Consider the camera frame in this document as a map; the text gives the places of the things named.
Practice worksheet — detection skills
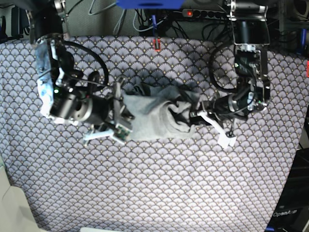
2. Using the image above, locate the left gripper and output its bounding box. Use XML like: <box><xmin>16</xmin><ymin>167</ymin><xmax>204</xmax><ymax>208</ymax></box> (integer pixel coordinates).
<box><xmin>189</xmin><ymin>93</ymin><xmax>249</xmax><ymax>149</ymax></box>

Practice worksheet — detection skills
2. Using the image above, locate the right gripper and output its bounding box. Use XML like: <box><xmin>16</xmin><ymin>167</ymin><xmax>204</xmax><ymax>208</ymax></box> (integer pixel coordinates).
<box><xmin>77</xmin><ymin>76</ymin><xmax>132</xmax><ymax>145</ymax></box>

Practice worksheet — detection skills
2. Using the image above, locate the light grey T-shirt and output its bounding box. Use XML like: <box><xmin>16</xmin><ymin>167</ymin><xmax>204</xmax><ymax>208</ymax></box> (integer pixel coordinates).
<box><xmin>123</xmin><ymin>83</ymin><xmax>200</xmax><ymax>141</ymax></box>

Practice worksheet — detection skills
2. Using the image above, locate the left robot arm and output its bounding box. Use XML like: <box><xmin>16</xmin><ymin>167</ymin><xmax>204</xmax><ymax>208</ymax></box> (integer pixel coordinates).
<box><xmin>190</xmin><ymin>0</ymin><xmax>270</xmax><ymax>149</ymax></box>

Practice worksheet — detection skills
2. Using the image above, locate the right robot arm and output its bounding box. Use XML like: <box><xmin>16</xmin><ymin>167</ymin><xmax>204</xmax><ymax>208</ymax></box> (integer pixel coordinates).
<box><xmin>27</xmin><ymin>0</ymin><xmax>133</xmax><ymax>144</ymax></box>

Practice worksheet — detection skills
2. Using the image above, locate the fan-patterned table cloth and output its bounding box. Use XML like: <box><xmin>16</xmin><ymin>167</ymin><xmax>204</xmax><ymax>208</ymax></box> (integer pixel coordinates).
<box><xmin>0</xmin><ymin>41</ymin><xmax>309</xmax><ymax>232</ymax></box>

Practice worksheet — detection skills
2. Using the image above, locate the red table clamp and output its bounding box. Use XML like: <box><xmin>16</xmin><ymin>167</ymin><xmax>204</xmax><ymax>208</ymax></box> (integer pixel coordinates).
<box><xmin>154</xmin><ymin>38</ymin><xmax>161</xmax><ymax>52</ymax></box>

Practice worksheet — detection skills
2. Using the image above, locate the black OpenArm box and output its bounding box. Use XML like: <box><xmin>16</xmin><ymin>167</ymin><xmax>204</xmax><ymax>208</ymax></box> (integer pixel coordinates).
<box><xmin>265</xmin><ymin>148</ymin><xmax>309</xmax><ymax>232</ymax></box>

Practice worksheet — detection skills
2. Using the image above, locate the black power strip red switch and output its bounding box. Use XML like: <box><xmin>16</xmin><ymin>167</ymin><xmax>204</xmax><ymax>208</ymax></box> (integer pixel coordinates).
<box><xmin>181</xmin><ymin>9</ymin><xmax>226</xmax><ymax>20</ymax></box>

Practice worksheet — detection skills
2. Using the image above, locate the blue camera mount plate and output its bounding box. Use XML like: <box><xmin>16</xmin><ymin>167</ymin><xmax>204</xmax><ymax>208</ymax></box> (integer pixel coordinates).
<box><xmin>116</xmin><ymin>0</ymin><xmax>184</xmax><ymax>9</ymax></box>

